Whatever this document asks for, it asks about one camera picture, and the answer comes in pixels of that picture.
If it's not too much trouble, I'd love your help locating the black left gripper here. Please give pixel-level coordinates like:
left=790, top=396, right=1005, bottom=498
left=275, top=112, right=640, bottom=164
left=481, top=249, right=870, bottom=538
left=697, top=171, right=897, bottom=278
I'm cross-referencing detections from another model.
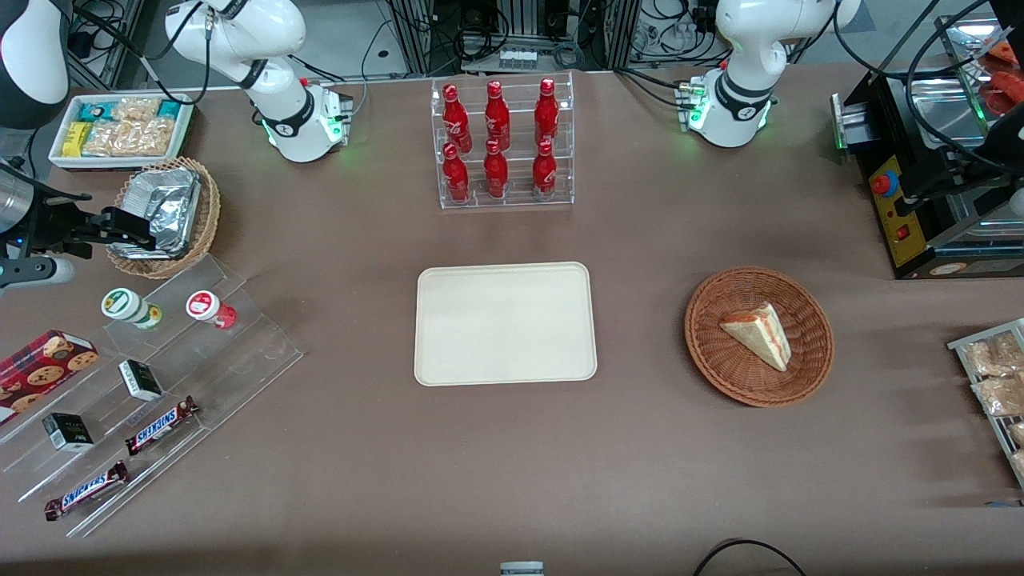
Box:
left=896, top=100, right=1024, bottom=218

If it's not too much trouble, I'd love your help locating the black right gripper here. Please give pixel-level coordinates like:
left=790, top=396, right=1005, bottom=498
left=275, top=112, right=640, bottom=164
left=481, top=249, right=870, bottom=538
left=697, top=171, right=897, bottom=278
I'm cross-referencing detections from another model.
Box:
left=30, top=204, right=161, bottom=261

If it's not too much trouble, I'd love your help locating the green lid yogurt cup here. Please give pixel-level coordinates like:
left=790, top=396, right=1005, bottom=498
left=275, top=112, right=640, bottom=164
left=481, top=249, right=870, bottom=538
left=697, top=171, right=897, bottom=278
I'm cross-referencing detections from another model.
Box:
left=101, top=288, right=163, bottom=331

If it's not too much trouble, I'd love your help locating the red gum bottle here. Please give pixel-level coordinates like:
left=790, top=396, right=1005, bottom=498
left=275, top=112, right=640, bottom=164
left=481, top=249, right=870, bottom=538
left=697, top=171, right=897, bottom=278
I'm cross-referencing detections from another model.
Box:
left=186, top=290, right=238, bottom=330

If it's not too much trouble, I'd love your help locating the tray of packaged snacks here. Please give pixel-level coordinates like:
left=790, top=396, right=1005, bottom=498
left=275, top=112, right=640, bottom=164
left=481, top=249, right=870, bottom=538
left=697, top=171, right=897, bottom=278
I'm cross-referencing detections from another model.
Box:
left=947, top=318, right=1024, bottom=490

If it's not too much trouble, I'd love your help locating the beige plastic tray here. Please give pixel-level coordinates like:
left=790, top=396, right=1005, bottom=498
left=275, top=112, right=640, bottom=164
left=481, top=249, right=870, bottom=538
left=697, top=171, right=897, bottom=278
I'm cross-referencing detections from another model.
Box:
left=414, top=262, right=598, bottom=387

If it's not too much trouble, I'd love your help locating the aluminium foil container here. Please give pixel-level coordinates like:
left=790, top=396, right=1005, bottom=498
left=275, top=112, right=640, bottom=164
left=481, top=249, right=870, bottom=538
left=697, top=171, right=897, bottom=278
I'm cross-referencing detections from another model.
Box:
left=108, top=167, right=202, bottom=261

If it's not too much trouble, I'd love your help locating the light wicker basket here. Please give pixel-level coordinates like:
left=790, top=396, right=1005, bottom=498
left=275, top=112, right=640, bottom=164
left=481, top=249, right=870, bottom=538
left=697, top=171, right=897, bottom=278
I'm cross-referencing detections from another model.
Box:
left=106, top=157, right=222, bottom=280

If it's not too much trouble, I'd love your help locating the black food warmer cabinet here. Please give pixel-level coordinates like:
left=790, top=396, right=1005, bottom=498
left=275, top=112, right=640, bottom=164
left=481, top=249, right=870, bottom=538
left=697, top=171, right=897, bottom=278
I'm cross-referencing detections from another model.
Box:
left=830, top=12, right=1024, bottom=281

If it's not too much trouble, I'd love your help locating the clear peanut bag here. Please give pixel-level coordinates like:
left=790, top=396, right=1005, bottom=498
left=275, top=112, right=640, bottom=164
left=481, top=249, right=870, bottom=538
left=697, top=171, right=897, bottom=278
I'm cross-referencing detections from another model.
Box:
left=82, top=118, right=177, bottom=158
left=112, top=96, right=161, bottom=123

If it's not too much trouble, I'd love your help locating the white rectangular snack bin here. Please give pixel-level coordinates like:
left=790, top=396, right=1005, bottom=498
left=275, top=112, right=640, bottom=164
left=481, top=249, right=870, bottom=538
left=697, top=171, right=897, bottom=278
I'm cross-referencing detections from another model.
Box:
left=50, top=94, right=195, bottom=171

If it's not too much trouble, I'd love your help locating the small black box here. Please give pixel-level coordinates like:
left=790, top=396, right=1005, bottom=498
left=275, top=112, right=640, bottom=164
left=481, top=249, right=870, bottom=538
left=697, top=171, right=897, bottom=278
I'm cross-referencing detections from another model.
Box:
left=118, top=360, right=165, bottom=402
left=42, top=412, right=95, bottom=453

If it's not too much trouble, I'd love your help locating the clear acrylic tiered stand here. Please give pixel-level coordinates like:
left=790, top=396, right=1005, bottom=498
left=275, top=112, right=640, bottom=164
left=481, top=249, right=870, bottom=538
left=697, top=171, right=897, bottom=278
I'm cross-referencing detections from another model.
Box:
left=0, top=254, right=305, bottom=538

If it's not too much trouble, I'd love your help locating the red cookie box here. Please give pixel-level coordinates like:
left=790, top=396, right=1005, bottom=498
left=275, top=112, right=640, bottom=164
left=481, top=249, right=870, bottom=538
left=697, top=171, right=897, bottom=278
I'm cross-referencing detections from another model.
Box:
left=0, top=330, right=101, bottom=426

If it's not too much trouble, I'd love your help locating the Snickers bar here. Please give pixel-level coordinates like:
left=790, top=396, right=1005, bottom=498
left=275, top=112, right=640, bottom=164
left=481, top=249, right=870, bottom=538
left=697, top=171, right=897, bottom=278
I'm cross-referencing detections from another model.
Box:
left=44, top=462, right=130, bottom=522
left=124, top=396, right=199, bottom=457

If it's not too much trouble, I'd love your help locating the wrapped triangle sandwich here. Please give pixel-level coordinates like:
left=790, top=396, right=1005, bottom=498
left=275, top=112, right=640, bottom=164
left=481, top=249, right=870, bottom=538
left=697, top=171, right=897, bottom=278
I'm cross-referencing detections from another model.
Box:
left=718, top=302, right=793, bottom=373

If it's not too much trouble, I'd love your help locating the round brown wicker basket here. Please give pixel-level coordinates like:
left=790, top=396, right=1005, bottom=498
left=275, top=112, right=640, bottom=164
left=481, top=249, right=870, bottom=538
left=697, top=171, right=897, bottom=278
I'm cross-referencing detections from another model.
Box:
left=684, top=266, right=835, bottom=409

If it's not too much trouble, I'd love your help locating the red cola bottle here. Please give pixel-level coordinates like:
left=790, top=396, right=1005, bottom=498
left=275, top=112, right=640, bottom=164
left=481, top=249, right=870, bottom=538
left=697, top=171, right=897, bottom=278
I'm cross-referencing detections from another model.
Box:
left=534, top=78, right=560, bottom=149
left=532, top=140, right=558, bottom=199
left=485, top=80, right=511, bottom=151
left=483, top=138, right=510, bottom=199
left=442, top=142, right=471, bottom=202
left=442, top=83, right=473, bottom=153

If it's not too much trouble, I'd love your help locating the clear acrylic bottle rack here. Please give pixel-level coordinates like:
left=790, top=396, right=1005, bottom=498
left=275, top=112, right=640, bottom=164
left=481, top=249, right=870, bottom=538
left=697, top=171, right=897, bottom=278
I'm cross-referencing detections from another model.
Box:
left=430, top=70, right=575, bottom=210

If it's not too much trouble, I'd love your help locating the black cable loop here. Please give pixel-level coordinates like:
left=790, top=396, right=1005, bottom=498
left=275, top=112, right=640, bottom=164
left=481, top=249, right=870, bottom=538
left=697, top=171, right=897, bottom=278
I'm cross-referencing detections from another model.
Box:
left=692, top=538, right=809, bottom=576

